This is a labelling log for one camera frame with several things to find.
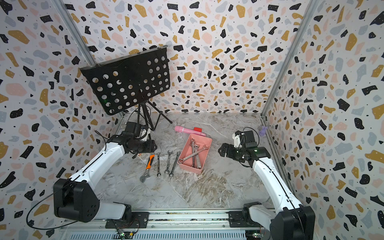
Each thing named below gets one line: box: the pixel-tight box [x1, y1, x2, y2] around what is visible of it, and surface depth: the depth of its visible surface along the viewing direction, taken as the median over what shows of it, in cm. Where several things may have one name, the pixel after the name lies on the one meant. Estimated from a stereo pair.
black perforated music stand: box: [80, 46, 173, 131], surface depth 78 cm
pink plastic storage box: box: [177, 133, 213, 175], surface depth 101 cm
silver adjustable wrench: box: [194, 145, 202, 170], surface depth 96 cm
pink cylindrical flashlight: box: [174, 125, 207, 137], surface depth 112 cm
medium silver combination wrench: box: [169, 151, 181, 177], surface depth 94 cm
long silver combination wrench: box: [191, 138, 195, 168], surface depth 99 cm
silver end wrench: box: [157, 155, 161, 178], surface depth 94 cm
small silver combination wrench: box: [164, 149, 174, 175], surface depth 97 cm
